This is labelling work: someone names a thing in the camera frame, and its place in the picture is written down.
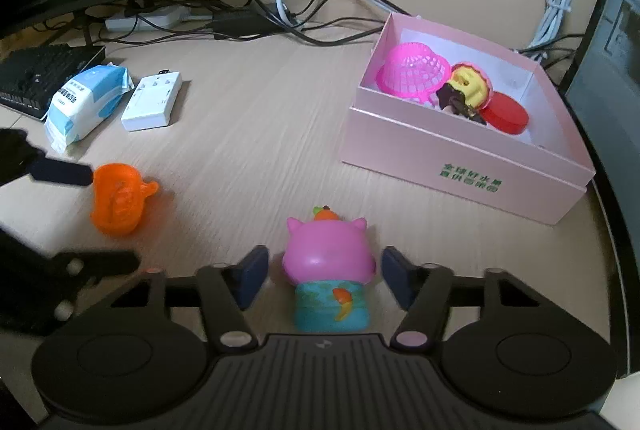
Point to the white power strip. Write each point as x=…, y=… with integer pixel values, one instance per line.
x=145, y=18

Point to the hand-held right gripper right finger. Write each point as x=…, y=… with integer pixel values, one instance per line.
x=397, y=277

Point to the pink cardboard box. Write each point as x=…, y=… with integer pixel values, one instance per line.
x=450, y=160

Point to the white socket adapter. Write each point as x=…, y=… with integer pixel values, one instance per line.
x=152, y=103

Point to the dark-haired small doll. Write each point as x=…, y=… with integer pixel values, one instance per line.
x=457, y=103

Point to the orange plastic toy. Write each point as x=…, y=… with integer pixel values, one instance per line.
x=120, y=200

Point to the black power adapter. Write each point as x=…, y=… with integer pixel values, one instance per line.
x=237, y=23

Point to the yellow wind-up toy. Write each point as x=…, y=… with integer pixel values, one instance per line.
x=472, y=83

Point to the red round lid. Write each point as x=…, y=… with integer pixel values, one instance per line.
x=507, y=115

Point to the computer tower case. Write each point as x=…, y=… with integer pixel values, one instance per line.
x=615, y=60

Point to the black keyboard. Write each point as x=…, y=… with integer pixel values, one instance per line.
x=45, y=70

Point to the pink plastic strainer basket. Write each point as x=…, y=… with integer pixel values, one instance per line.
x=410, y=70

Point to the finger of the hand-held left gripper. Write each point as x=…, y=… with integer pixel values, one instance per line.
x=65, y=172
x=107, y=262

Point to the wooden desktop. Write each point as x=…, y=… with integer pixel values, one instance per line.
x=250, y=150

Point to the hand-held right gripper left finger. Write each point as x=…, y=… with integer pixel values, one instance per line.
x=252, y=275

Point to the blue wet wipes packet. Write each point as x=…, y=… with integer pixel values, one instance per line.
x=85, y=103

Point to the pink pig toy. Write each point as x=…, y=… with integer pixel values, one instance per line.
x=327, y=255

